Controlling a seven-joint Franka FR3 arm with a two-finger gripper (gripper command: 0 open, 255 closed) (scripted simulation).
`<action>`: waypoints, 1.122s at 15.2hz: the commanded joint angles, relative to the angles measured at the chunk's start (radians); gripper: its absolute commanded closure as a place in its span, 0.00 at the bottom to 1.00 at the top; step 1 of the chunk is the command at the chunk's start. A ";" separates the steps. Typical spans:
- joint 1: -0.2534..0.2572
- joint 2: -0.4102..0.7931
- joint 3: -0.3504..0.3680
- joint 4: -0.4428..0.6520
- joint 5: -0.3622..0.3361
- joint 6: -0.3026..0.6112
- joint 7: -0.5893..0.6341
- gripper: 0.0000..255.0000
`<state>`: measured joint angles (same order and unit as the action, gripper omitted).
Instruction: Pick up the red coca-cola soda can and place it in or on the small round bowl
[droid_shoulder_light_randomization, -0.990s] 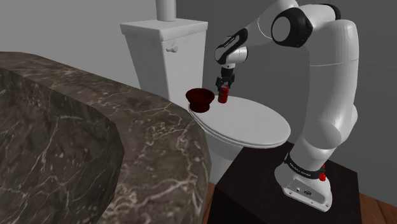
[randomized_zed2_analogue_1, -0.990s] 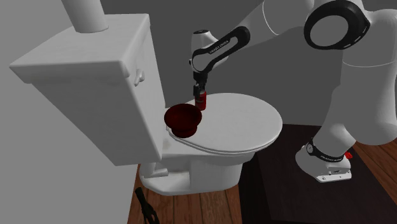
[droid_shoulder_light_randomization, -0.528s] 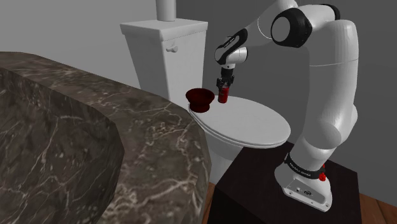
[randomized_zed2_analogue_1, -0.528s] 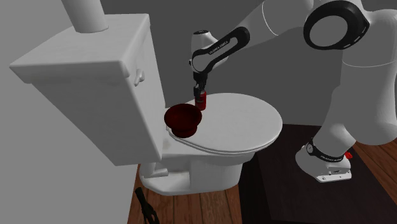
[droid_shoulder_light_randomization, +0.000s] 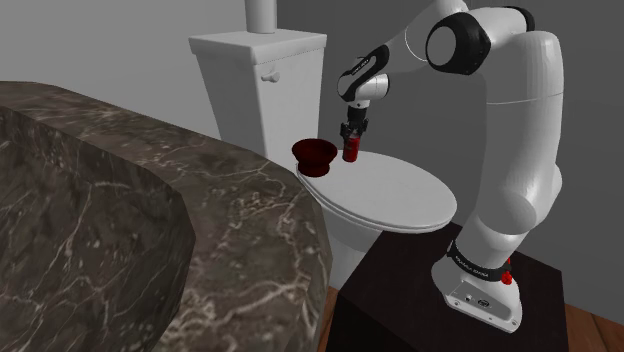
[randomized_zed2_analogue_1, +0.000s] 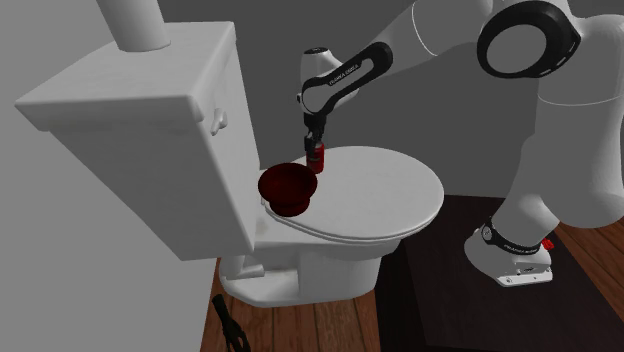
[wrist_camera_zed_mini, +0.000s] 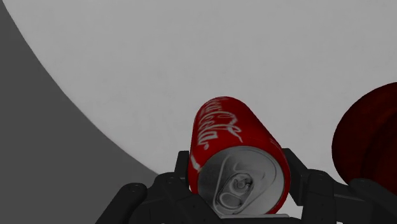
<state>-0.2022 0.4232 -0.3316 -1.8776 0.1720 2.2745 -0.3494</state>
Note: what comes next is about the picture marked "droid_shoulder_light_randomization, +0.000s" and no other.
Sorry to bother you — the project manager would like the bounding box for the red cylindrical bottle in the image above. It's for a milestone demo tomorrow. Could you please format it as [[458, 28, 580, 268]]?
[[342, 135, 362, 164]]

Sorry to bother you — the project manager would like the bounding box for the dark red bowl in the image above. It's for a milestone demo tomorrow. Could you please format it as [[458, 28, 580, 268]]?
[[291, 138, 339, 178]]

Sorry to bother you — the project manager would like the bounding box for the white toilet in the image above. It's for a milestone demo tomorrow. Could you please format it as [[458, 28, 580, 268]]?
[[188, 0, 458, 291]]

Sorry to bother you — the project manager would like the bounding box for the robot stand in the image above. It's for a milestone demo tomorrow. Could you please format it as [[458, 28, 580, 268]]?
[[324, 221, 570, 352]]

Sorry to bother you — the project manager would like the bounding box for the dark marble bathtub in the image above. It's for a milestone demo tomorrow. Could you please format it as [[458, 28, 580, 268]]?
[[0, 80, 334, 352]]

